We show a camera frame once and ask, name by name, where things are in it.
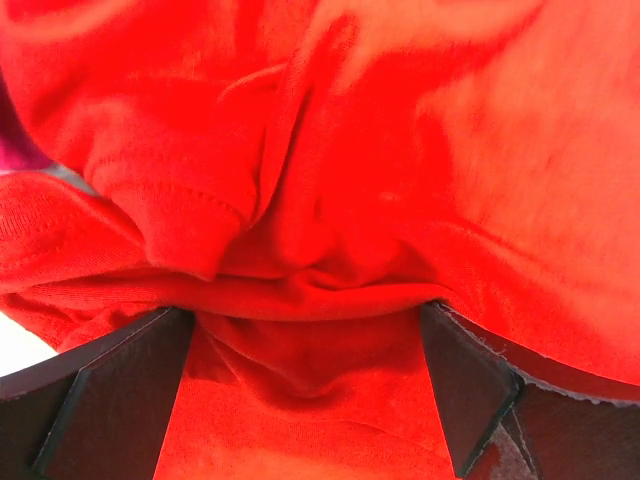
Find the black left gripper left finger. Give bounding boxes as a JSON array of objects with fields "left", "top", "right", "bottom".
[{"left": 1, "top": 308, "right": 195, "bottom": 480}]

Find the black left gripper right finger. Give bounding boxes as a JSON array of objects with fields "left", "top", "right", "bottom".
[{"left": 420, "top": 302, "right": 639, "bottom": 480}]

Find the red t-shirt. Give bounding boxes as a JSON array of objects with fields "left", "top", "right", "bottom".
[{"left": 1, "top": 1, "right": 639, "bottom": 479}]

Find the folded pink t-shirt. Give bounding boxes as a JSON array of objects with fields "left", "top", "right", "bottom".
[{"left": 1, "top": 77, "right": 53, "bottom": 174}]

